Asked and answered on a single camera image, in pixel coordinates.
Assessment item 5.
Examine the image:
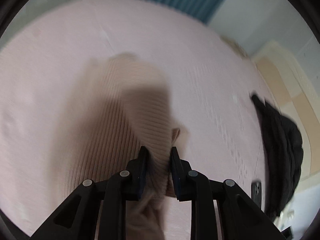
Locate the beige knitted sweater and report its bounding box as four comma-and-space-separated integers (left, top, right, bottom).
50, 53, 187, 239

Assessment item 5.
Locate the black jacket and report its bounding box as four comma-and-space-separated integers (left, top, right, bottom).
251, 93, 304, 220

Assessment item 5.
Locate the beige bedside table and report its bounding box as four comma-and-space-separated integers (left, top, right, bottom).
220, 35, 249, 58

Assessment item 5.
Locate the cream and tan headboard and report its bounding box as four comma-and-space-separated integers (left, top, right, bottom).
252, 41, 319, 179

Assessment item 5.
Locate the pink bed cover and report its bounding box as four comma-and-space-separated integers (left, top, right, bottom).
1, 0, 270, 239

